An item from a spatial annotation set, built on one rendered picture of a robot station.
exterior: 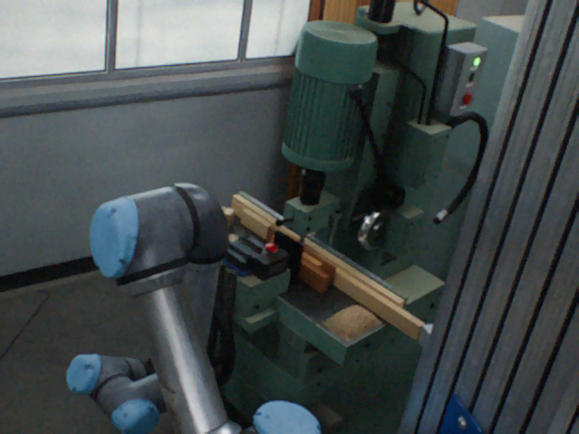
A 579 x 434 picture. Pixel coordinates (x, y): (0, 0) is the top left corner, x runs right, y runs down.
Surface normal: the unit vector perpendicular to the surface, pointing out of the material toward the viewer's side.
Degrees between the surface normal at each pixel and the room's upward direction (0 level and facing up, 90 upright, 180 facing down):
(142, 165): 90
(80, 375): 60
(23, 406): 0
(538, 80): 90
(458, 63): 90
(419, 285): 0
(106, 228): 84
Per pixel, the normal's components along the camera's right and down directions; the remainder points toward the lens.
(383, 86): 0.70, 0.44
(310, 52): -0.66, 0.28
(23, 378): 0.14, -0.86
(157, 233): 0.61, -0.19
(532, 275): -0.92, 0.06
